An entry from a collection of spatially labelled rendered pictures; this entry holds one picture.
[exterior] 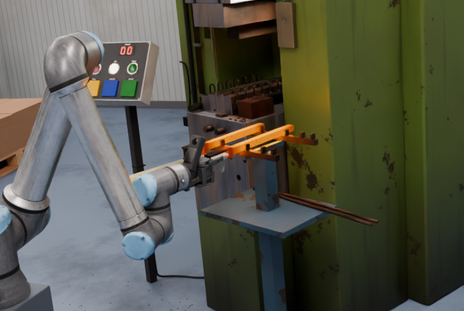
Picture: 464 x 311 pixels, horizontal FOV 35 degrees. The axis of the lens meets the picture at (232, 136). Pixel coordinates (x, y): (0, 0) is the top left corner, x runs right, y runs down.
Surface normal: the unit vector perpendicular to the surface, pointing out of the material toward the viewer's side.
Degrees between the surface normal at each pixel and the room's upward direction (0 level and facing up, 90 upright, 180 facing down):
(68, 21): 90
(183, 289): 0
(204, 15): 90
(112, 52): 60
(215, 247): 90
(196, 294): 0
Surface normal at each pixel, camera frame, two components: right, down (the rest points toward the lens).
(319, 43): -0.77, 0.23
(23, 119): 0.95, 0.00
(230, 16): 0.64, 0.14
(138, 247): -0.19, 0.34
